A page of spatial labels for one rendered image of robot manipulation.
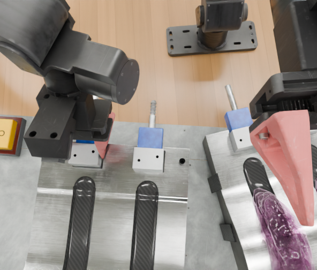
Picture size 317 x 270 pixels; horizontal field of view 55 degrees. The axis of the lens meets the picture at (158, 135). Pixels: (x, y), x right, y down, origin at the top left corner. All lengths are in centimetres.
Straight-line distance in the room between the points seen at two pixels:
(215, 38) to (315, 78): 46
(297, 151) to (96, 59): 23
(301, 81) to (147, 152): 33
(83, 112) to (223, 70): 38
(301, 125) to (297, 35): 6
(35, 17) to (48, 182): 31
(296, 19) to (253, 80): 47
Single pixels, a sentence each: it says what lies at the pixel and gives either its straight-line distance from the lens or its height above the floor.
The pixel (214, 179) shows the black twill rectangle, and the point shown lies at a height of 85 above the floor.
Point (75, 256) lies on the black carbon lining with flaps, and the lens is 56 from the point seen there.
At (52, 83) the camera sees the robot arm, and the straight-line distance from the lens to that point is 42.
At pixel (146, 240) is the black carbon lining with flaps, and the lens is 54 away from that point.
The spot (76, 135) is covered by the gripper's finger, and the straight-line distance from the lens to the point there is 46.
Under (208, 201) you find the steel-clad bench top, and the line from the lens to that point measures 62.
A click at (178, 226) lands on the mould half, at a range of 53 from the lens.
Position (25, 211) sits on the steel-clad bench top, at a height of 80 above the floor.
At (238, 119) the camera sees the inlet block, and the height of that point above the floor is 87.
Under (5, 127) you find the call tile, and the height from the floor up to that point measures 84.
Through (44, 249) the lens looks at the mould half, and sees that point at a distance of 57.
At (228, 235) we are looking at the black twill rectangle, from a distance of 58.
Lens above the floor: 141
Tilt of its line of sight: 75 degrees down
